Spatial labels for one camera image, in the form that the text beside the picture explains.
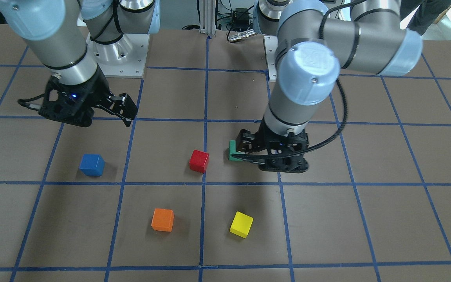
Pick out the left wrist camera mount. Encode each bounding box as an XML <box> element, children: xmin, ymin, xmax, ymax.
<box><xmin>258</xmin><ymin>130</ymin><xmax>309</xmax><ymax>174</ymax></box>

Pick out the aluminium frame post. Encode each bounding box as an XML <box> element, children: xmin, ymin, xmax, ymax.
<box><xmin>197</xmin><ymin>0</ymin><xmax>217</xmax><ymax>39</ymax></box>

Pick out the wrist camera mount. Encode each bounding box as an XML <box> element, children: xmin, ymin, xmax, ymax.
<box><xmin>258</xmin><ymin>130</ymin><xmax>309</xmax><ymax>174</ymax></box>
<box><xmin>17</xmin><ymin>76</ymin><xmax>94</xmax><ymax>127</ymax></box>

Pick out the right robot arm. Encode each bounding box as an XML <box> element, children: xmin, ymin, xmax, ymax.
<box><xmin>0</xmin><ymin>0</ymin><xmax>138</xmax><ymax>127</ymax></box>

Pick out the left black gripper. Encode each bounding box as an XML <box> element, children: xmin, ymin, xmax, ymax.
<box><xmin>231</xmin><ymin>120</ymin><xmax>308</xmax><ymax>162</ymax></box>

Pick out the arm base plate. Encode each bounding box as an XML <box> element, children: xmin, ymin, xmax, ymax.
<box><xmin>87</xmin><ymin>34</ymin><xmax>150</xmax><ymax>79</ymax></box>
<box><xmin>263</xmin><ymin>36</ymin><xmax>278</xmax><ymax>82</ymax></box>

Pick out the red block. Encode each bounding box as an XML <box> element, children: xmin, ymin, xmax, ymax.
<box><xmin>189</xmin><ymin>150</ymin><xmax>209</xmax><ymax>174</ymax></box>

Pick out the yellow block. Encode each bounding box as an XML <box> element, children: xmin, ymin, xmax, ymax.
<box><xmin>229</xmin><ymin>211</ymin><xmax>254</xmax><ymax>239</ymax></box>

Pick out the black braided cable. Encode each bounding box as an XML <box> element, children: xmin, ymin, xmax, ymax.
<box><xmin>284</xmin><ymin>0</ymin><xmax>367</xmax><ymax>158</ymax></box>

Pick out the blue block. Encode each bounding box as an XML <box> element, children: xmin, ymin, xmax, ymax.
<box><xmin>79</xmin><ymin>154</ymin><xmax>105</xmax><ymax>177</ymax></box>

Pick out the black power adapter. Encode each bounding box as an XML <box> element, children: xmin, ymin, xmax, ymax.
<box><xmin>232</xmin><ymin>8</ymin><xmax>249</xmax><ymax>29</ymax></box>

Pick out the green block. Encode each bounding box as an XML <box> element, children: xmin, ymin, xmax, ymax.
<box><xmin>228</xmin><ymin>140</ymin><xmax>243</xmax><ymax>162</ymax></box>

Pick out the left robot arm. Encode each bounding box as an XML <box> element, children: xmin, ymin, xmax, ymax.
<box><xmin>231</xmin><ymin>0</ymin><xmax>423</xmax><ymax>166</ymax></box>

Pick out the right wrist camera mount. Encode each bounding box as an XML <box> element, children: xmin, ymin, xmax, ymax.
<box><xmin>17</xmin><ymin>76</ymin><xmax>94</xmax><ymax>127</ymax></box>

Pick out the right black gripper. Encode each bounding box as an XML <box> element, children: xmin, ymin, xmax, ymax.
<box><xmin>73</xmin><ymin>65</ymin><xmax>138</xmax><ymax>127</ymax></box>

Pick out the orange block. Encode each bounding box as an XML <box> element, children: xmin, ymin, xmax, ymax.
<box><xmin>151</xmin><ymin>208</ymin><xmax>174</xmax><ymax>232</ymax></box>

